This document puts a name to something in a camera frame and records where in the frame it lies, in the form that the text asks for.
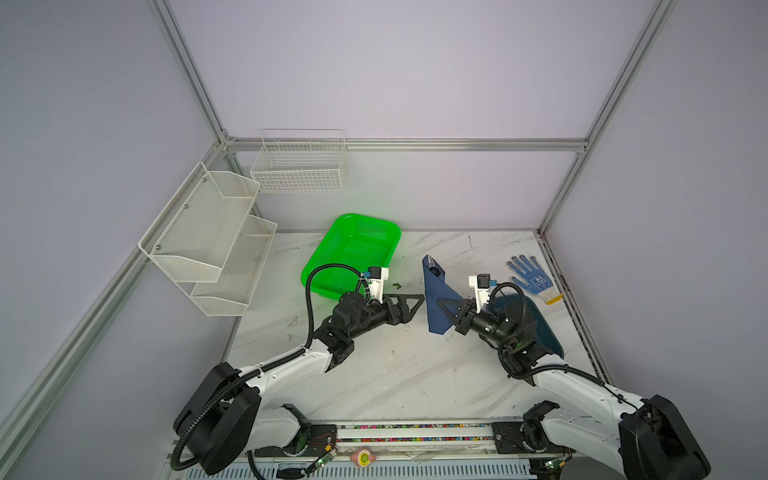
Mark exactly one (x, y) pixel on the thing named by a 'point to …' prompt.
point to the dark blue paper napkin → (437, 289)
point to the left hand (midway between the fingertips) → (415, 299)
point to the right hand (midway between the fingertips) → (438, 304)
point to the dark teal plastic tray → (541, 331)
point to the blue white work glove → (537, 279)
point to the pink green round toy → (363, 458)
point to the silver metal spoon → (434, 269)
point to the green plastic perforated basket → (353, 240)
